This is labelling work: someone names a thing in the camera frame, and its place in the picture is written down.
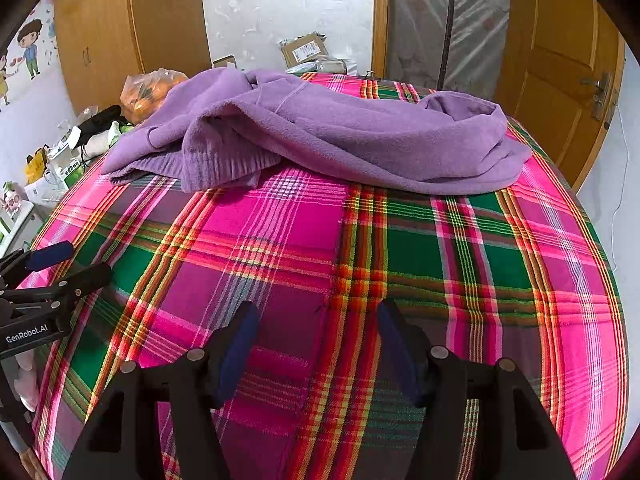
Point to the white cabinet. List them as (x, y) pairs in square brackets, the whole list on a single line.
[(15, 225)]

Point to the brown cardboard box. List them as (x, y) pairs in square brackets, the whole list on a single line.
[(302, 50)]

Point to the person's left hand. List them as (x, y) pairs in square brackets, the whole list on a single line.
[(26, 382)]

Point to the grey parcel bag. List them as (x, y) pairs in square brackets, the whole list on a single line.
[(320, 66)]

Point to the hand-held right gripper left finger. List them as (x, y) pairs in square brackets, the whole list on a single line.
[(237, 350)]

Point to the purple sweater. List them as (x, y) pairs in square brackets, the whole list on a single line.
[(325, 130)]

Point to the wooden wardrobe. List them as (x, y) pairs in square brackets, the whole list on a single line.
[(110, 35)]

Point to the wooden door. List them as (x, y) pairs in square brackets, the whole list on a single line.
[(555, 60)]

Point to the yellow bag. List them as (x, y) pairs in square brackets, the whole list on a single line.
[(36, 166)]

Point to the cartoon couple wall sticker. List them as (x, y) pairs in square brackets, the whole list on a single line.
[(27, 45)]

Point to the pink green plaid bed sheet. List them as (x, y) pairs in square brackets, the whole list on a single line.
[(310, 260)]

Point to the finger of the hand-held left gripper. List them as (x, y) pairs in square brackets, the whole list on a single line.
[(50, 255), (82, 277)]

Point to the clear plastic door curtain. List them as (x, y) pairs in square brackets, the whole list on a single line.
[(425, 20)]

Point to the bag of oranges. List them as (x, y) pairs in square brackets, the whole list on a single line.
[(145, 95)]

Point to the wooden door frame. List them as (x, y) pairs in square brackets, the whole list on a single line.
[(380, 15)]

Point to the small white box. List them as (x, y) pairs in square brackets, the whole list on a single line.
[(224, 61)]

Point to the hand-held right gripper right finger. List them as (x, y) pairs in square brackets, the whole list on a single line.
[(397, 355)]

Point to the black cloth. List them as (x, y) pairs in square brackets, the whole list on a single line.
[(97, 119)]

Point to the green white tissue pack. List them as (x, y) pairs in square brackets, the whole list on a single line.
[(116, 135)]

